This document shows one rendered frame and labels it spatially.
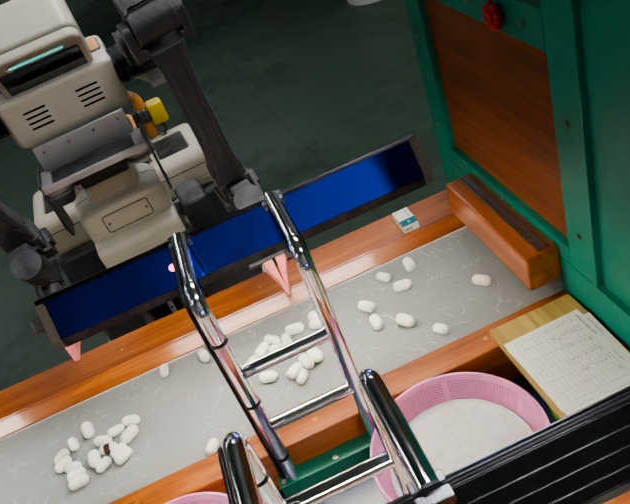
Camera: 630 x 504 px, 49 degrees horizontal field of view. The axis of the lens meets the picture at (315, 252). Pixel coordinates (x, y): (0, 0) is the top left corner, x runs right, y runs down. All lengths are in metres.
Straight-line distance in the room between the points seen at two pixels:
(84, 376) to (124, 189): 0.52
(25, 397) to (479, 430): 0.91
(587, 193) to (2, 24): 1.18
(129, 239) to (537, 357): 1.06
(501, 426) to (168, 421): 0.59
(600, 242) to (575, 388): 0.22
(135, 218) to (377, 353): 0.80
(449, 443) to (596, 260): 0.35
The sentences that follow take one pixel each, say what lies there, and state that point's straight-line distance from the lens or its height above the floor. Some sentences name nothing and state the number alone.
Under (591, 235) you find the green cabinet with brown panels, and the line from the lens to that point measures 1.08.
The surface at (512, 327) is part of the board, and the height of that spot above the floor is 0.78.
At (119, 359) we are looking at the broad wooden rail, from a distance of 1.48.
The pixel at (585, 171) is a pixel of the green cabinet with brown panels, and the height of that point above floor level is 1.05.
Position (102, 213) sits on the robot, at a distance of 1.78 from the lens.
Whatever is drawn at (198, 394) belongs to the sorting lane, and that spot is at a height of 0.74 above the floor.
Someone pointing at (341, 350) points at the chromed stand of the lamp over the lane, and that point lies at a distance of 1.01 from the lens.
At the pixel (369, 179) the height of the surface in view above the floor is 1.08.
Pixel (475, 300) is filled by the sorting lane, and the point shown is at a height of 0.74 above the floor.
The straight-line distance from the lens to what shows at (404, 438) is 0.64.
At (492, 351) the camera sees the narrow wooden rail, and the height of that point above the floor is 0.76.
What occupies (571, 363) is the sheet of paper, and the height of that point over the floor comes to 0.78.
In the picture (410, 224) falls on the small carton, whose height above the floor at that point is 0.78.
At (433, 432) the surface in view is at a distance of 1.13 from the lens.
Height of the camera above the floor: 1.62
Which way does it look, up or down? 35 degrees down
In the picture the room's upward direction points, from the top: 22 degrees counter-clockwise
